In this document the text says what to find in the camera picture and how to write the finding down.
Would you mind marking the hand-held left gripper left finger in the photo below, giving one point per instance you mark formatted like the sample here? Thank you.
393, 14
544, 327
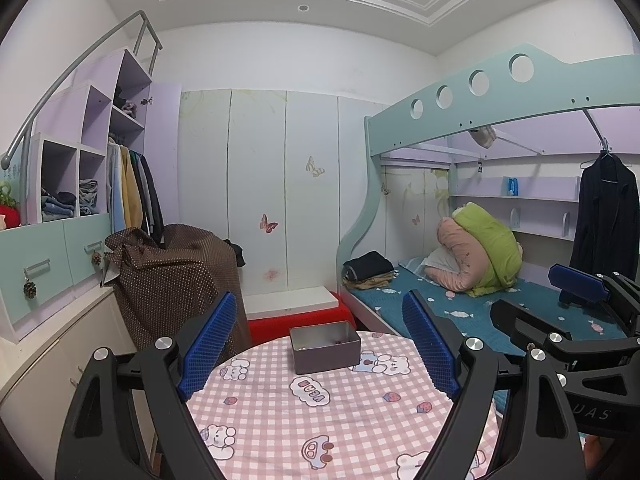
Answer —
210, 345

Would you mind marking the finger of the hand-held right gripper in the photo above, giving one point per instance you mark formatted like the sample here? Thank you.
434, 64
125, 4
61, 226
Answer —
520, 322
577, 285

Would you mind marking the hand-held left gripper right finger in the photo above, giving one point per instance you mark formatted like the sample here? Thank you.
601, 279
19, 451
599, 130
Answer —
430, 345

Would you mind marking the grey metal tin box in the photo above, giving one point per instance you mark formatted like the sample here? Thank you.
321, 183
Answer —
325, 360

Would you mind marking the red stool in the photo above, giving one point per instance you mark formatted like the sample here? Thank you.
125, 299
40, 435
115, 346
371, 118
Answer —
280, 327

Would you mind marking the pink quilt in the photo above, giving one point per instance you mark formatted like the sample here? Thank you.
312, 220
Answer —
467, 272

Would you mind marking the brown dotted fabric bag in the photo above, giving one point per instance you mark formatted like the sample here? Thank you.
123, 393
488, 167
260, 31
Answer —
170, 280

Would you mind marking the black hanging coat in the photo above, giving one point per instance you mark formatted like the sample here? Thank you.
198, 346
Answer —
600, 210

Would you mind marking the white pillow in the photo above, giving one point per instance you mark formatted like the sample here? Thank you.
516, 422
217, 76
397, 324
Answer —
442, 260

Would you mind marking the green quilt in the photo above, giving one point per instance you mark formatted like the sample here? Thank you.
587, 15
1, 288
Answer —
492, 240

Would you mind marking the white board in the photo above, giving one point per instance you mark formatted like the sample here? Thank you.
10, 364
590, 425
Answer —
290, 302

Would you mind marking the black garment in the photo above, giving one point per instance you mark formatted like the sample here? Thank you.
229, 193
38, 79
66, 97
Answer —
236, 252

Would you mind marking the stack of folded dark clothes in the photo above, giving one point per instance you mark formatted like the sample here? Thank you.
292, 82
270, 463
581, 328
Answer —
367, 265

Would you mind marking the small blue box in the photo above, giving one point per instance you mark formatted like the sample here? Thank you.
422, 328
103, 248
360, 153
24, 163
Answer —
513, 186

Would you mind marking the pink checked cartoon tablecloth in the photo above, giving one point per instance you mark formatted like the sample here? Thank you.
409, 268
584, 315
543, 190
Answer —
300, 425

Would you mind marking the white paper tag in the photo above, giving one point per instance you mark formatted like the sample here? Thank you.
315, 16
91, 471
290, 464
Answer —
109, 277

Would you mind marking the white clothes hanger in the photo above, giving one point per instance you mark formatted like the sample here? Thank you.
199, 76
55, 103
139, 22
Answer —
606, 152

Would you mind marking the pine cone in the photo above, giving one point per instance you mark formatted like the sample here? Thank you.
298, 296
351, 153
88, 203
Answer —
96, 258
30, 289

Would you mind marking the beige cabinet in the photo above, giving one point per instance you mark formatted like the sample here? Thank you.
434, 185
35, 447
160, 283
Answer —
45, 360

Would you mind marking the row of hanging clothes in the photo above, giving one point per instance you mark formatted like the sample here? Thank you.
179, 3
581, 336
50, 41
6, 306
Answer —
132, 190

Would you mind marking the grey cloth bundle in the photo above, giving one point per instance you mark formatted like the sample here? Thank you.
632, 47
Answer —
482, 136

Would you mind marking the teal drawer cabinet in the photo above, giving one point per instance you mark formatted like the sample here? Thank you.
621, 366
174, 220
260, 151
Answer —
55, 255

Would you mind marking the white butterfly wardrobe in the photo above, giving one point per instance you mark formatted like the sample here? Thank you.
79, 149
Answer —
260, 170

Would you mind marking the teal bunk bed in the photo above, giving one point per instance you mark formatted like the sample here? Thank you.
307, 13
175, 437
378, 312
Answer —
395, 120

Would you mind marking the red plush toy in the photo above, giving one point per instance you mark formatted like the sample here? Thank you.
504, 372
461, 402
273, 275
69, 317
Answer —
7, 215

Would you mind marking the crumpled grey clothes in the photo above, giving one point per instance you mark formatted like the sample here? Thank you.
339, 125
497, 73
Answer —
127, 107

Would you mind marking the purple cubby shelf unit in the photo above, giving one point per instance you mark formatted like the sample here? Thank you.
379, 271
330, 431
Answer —
100, 110

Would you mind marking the grey metal handrail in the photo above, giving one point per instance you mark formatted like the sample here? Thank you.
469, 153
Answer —
65, 70

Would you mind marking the purple wall shelf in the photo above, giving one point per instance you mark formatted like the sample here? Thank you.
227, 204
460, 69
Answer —
530, 192

